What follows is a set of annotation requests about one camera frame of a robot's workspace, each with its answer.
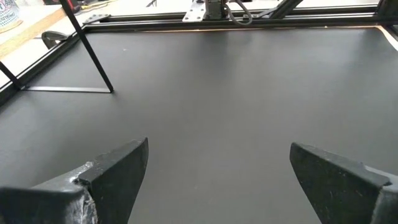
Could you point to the black diagonal frame strut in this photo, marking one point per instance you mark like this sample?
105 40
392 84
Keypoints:
284 7

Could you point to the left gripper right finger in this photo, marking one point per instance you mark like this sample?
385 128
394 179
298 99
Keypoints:
339 193

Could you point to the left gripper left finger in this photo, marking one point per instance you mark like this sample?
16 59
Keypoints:
115 186

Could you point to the silver mounting bracket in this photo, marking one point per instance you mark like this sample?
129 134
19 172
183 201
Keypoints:
194 12

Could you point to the wooden shelf black frame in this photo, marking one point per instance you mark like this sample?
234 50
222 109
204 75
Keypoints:
88 53

